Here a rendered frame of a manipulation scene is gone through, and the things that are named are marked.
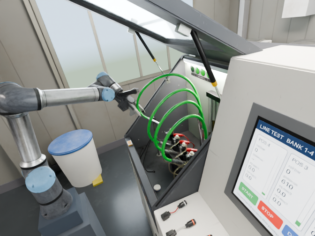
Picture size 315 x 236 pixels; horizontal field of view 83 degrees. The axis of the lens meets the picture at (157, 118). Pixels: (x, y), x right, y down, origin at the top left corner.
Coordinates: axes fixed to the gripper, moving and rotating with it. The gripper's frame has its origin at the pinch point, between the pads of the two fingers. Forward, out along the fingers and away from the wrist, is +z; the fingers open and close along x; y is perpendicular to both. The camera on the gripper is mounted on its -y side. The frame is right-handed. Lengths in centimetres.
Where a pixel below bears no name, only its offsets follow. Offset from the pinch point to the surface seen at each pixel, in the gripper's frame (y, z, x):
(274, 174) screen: -40, 41, 52
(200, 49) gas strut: -49, 4, 38
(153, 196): 11.8, 34.7, 32.2
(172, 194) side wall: -1, 37, 36
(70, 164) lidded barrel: 131, -24, -40
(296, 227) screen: -36, 51, 58
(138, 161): 20.6, 19.5, 10.4
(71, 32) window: 33, -129, -84
